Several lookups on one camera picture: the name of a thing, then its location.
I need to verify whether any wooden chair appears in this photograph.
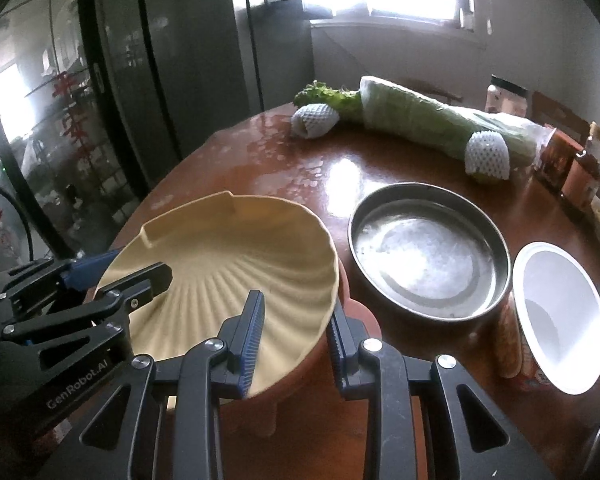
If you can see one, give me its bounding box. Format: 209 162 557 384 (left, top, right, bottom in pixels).
405 80 465 106

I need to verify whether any dark grey refrigerator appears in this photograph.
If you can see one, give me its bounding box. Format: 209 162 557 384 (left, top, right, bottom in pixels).
77 0 316 196

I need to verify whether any orange label sauce bottle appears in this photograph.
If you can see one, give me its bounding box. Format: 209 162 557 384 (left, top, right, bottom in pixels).
562 152 600 209

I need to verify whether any yellow shell-shaped plate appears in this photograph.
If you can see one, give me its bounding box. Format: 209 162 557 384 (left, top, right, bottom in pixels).
94 191 341 401

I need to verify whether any glass door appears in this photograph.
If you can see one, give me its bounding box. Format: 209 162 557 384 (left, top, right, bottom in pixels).
0 0 148 266

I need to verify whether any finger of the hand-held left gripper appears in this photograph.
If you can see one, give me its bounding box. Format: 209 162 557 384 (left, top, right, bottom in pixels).
0 251 118 311
2 261 173 345

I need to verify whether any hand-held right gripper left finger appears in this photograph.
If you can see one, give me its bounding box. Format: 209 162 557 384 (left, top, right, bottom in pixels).
45 289 266 480

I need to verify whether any round steel plate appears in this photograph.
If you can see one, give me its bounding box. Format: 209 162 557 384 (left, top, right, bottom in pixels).
348 182 512 322

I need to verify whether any red sauce jar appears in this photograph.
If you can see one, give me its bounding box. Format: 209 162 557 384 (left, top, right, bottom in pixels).
537 127 586 192

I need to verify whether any red paper door decoration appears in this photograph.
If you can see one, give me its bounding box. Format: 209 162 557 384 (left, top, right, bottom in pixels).
50 72 97 161

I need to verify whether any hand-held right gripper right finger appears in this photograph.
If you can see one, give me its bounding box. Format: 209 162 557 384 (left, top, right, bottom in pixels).
326 310 556 480

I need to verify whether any plastic-wrapped napa cabbage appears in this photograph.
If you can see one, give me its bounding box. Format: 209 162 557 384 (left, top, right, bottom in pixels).
357 76 556 171

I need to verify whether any white paper bowl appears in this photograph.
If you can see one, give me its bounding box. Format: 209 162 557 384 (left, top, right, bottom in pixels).
497 241 600 395

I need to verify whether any green leaf lettuce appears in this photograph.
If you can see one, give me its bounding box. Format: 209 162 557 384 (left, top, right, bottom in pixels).
294 80 365 123

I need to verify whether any glass jar with black lid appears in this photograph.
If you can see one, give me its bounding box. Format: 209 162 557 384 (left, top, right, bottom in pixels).
485 75 528 116

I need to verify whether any fruit in white foam net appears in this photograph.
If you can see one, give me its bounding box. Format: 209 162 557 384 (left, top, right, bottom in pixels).
291 102 340 140
464 131 512 183

